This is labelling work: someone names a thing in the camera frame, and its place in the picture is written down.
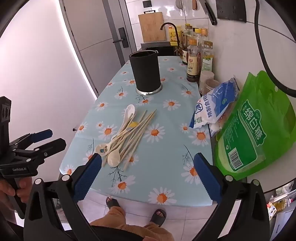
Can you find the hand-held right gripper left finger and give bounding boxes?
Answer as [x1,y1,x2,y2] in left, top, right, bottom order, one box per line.
[24,153,102,241]

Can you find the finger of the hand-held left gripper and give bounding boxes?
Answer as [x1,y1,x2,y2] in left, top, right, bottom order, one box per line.
[9,129,53,149]
[14,138,67,160]

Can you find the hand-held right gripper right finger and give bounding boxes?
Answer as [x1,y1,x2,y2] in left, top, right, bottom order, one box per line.
[193,152,271,241]

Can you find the beige wooden spoon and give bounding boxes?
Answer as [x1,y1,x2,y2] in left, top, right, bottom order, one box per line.
[107,132,134,167]

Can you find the cartoon print spoon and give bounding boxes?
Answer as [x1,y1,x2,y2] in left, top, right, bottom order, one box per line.
[95,128,133,155]

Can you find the white ceramic spoon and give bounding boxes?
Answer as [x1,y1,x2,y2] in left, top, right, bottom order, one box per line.
[119,104,136,132]

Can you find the black utensil holder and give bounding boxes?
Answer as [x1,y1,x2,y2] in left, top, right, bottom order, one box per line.
[129,50,164,96]

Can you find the person's left forearm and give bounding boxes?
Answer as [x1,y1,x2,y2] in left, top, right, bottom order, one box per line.
[0,197,18,224]

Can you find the person's left hand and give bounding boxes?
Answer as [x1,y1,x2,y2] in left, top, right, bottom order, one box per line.
[0,178,33,198]

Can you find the person's left foot in slipper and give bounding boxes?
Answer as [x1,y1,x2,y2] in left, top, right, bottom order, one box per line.
[106,197,121,209]

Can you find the person's foot in slipper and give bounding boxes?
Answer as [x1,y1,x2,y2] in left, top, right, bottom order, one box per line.
[106,197,121,209]
[150,209,167,227]

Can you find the clear plastic bag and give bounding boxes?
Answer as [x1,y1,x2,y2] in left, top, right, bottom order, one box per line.
[209,119,224,138]

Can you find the daisy print tablecloth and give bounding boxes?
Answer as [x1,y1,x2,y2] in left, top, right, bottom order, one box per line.
[60,56,214,207]

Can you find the person's right foot in slipper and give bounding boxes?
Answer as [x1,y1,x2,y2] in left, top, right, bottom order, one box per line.
[150,209,167,227]

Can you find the green sugar bag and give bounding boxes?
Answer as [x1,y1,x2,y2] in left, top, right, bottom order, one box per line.
[214,71,295,180]

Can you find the person's feet in sandals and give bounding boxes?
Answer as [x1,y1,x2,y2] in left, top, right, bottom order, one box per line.
[89,205,175,241]

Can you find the white blue salt bag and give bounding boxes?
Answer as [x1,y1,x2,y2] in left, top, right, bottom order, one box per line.
[189,77,241,129]

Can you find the grey door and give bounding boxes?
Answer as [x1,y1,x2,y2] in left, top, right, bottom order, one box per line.
[62,0,137,93]

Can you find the dark bottle red label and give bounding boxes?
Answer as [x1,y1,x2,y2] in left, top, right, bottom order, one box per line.
[181,24,194,66]

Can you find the wooden cutting board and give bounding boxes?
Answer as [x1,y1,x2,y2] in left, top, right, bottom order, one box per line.
[138,12,166,43]

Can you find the dark curved faucet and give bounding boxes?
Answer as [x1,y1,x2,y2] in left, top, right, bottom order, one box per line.
[161,22,183,56]

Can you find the black door lock handle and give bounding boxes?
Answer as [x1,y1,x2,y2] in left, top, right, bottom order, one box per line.
[112,27,129,49]

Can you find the black cable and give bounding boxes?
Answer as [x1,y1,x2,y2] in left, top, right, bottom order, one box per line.
[254,0,296,99]

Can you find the black handled knife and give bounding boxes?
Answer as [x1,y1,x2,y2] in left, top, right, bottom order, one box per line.
[199,0,218,26]

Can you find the black wall panel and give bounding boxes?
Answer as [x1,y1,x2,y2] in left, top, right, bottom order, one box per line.
[216,0,248,23]

